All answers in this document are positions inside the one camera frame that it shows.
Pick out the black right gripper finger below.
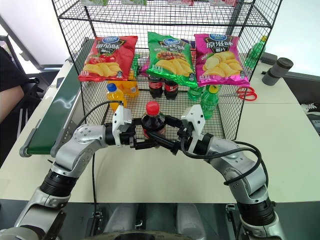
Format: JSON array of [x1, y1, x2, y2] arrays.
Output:
[[163, 114, 184, 128], [147, 131, 176, 151]]

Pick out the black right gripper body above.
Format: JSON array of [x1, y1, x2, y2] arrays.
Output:
[[170, 126, 195, 157]]

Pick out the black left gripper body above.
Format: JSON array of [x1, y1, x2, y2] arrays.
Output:
[[119, 121, 138, 151]]

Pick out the cola bottle with red cap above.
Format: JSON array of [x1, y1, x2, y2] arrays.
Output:
[[140, 100, 167, 141]]

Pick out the green conveyor belt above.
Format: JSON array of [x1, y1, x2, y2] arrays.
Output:
[[19, 36, 96, 159]]

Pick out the orange soda bottle blue cap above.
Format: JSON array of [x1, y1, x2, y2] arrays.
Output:
[[105, 83, 129, 114]]

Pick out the green soda bottle yellow cap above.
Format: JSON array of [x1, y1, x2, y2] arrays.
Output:
[[200, 84, 221, 121], [244, 35, 268, 69]]

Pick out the purple snack packet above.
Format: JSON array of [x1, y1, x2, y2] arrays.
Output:
[[139, 56, 151, 77]]

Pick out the green chips bag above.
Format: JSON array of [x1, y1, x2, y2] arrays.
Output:
[[145, 31, 199, 89]]

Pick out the red chips bag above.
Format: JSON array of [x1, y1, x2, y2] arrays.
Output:
[[77, 35, 139, 83]]

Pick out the red scissors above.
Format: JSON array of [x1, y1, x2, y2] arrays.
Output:
[[235, 85, 259, 102]]

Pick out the magenta chips bag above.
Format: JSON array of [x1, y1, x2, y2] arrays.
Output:
[[193, 32, 251, 88]]

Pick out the grey cylindrical roll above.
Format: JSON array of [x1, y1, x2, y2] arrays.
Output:
[[261, 57, 294, 87]]

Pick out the grey box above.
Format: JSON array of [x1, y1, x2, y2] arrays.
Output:
[[259, 52, 278, 65]]

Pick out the pink snack bag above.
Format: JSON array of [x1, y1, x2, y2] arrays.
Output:
[[209, 0, 237, 7], [167, 0, 195, 7]]

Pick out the green snack bag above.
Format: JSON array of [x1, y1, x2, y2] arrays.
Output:
[[120, 0, 148, 6], [80, 0, 109, 7]]

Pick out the seated person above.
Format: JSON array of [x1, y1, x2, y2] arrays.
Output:
[[0, 46, 42, 126]]

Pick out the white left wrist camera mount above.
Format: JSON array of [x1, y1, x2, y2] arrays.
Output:
[[111, 105, 134, 147]]

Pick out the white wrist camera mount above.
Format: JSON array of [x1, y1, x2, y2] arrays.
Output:
[[111, 105, 134, 147], [180, 104, 207, 153]]

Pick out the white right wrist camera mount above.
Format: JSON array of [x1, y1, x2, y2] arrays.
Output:
[[180, 104, 207, 153]]

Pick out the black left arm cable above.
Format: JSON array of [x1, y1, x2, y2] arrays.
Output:
[[81, 99, 126, 204]]

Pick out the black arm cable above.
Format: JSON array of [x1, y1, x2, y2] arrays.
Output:
[[81, 99, 126, 204], [179, 138, 270, 186]]

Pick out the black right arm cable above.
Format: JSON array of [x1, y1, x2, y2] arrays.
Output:
[[179, 138, 270, 186]]

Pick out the black wire rack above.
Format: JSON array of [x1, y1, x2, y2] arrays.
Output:
[[51, 0, 284, 141]]

